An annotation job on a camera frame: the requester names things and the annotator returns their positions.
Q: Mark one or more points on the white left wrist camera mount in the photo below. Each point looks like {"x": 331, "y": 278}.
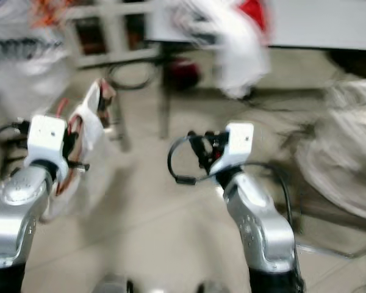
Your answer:
{"x": 47, "y": 143}

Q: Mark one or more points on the grey robot left foot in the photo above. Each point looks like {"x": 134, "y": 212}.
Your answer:
{"x": 113, "y": 285}

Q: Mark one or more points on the dark red clothes hanger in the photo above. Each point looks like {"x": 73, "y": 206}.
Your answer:
{"x": 108, "y": 91}

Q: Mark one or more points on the red vacuum cleaner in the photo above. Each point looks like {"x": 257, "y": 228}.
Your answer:
{"x": 184, "y": 73}

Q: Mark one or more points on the white laundry basket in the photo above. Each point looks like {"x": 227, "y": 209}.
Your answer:
{"x": 341, "y": 152}

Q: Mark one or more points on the beige white garment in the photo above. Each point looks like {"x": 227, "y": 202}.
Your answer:
{"x": 238, "y": 55}

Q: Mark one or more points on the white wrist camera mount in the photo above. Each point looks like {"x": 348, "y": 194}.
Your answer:
{"x": 235, "y": 143}
{"x": 47, "y": 143}

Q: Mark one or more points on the grey robot foot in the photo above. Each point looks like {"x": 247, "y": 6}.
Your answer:
{"x": 113, "y": 285}
{"x": 212, "y": 288}

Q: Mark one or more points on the white t-shirt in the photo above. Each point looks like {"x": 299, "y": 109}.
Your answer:
{"x": 91, "y": 128}

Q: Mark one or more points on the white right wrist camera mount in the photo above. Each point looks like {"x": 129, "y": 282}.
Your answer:
{"x": 235, "y": 143}

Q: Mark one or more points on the white table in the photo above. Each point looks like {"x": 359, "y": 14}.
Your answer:
{"x": 323, "y": 21}

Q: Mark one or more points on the grey robot right foot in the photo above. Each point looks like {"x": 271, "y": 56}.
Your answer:
{"x": 212, "y": 288}

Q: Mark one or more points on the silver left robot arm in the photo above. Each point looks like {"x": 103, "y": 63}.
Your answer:
{"x": 15, "y": 220}

